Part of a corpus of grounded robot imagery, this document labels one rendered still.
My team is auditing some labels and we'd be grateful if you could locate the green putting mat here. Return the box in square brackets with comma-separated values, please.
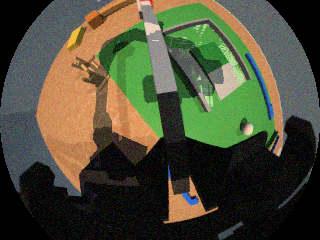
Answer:
[96, 3, 275, 148]

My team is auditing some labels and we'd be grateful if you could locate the white golf ball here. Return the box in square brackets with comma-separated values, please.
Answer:
[241, 123, 253, 136]

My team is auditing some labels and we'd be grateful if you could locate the orange mallet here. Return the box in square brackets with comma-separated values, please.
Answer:
[84, 0, 137, 29]

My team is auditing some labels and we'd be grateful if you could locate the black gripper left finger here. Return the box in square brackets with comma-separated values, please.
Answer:
[81, 137, 169, 223]

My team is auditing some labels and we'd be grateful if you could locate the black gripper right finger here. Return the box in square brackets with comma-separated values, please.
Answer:
[185, 131, 268, 212]

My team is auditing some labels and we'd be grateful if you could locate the yellow rectangular block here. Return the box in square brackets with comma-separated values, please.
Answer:
[67, 25, 85, 51]

